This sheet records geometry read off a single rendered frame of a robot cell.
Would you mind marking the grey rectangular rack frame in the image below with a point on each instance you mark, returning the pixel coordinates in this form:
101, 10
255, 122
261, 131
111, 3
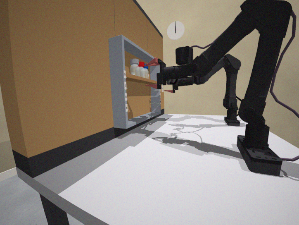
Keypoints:
117, 45

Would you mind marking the white bottle with red cap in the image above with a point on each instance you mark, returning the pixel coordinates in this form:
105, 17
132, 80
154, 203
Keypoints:
142, 70

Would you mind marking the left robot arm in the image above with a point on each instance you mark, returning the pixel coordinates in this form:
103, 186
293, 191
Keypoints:
271, 19

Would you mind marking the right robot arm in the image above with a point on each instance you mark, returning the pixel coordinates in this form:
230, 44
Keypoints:
231, 66

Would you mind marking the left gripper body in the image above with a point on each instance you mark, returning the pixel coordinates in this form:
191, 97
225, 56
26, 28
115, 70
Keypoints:
165, 74

